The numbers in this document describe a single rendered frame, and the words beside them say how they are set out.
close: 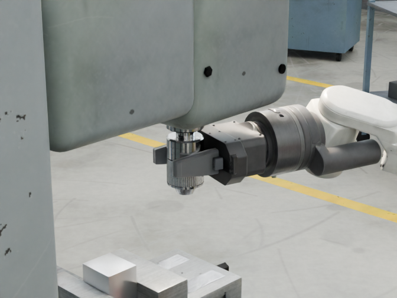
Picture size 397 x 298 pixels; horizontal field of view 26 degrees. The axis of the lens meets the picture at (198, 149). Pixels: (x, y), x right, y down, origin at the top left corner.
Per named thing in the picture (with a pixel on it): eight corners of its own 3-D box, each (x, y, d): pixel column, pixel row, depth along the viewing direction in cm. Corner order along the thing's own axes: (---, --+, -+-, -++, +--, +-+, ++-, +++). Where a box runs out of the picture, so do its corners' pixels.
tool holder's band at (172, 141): (196, 151, 104) (196, 143, 104) (160, 146, 106) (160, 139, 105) (209, 139, 108) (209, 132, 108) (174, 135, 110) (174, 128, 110)
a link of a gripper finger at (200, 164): (172, 155, 104) (216, 147, 107) (172, 180, 105) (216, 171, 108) (178, 159, 102) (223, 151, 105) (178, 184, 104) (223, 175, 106)
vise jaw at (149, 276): (122, 269, 137) (121, 247, 135) (188, 303, 127) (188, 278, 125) (93, 282, 133) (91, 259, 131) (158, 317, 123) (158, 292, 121)
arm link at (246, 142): (183, 107, 113) (260, 95, 118) (184, 176, 116) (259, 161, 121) (233, 133, 102) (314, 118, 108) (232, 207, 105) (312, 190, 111)
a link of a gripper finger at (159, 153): (155, 169, 109) (198, 161, 112) (155, 145, 108) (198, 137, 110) (150, 165, 110) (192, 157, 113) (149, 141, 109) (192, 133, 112)
